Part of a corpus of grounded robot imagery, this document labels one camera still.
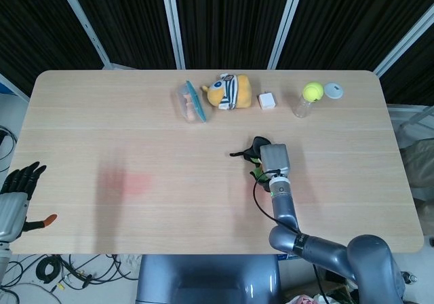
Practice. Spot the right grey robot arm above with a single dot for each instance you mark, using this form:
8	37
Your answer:
325	246

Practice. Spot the yellow tennis ball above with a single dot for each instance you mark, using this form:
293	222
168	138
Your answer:
313	91

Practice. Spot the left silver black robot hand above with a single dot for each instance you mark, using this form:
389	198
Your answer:
12	212

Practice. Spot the yellow striped plush toy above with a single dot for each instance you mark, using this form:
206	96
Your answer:
234	92

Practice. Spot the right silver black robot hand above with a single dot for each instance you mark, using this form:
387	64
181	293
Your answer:
275	159

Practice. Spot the orange food piece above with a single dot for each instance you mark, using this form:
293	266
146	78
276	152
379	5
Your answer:
190	109

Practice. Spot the white blue partition frame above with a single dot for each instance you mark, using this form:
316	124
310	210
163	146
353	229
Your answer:
12	87

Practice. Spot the clear container blue lid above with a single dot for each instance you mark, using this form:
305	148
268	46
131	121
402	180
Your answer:
191	102

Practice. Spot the clear plastic bottle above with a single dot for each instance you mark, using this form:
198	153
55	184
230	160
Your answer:
303	109

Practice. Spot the white partition post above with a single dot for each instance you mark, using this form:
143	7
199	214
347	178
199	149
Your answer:
173	22
286	22
88	29
407	36

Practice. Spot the white charger cube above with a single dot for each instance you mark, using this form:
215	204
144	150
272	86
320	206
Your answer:
268	101

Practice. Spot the grey robot torso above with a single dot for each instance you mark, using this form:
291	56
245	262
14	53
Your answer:
207	280

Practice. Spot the white round lid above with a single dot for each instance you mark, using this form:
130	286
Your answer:
334	90

